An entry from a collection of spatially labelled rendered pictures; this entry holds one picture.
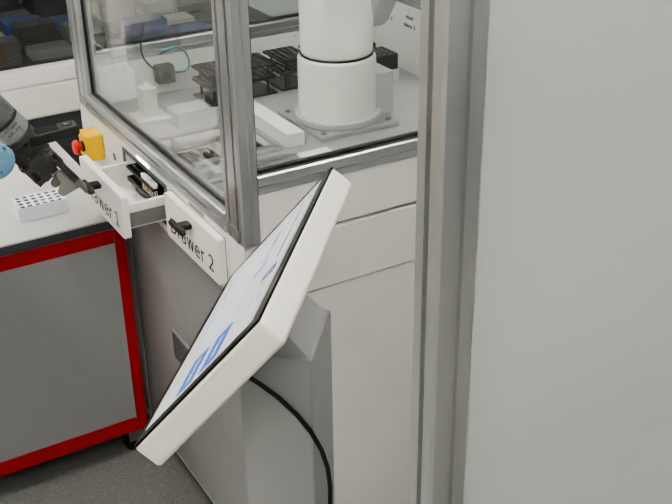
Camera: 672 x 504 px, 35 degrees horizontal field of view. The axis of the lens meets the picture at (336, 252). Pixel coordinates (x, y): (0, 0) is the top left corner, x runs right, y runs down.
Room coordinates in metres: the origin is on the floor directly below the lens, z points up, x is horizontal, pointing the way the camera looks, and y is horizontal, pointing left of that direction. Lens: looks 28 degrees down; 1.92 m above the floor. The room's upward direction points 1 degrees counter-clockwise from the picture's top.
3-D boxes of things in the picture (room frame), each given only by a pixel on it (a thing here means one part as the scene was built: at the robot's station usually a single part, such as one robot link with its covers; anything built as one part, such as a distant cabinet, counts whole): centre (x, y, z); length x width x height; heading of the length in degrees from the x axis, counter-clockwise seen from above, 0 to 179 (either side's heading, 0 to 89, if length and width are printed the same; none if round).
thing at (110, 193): (2.30, 0.55, 0.87); 0.29 x 0.02 x 0.11; 30
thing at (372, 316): (2.55, 0.03, 0.40); 1.03 x 0.95 x 0.80; 30
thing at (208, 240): (2.08, 0.31, 0.87); 0.29 x 0.02 x 0.11; 30
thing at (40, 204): (2.46, 0.76, 0.78); 0.12 x 0.08 x 0.04; 119
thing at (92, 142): (2.63, 0.65, 0.88); 0.07 x 0.05 x 0.07; 30
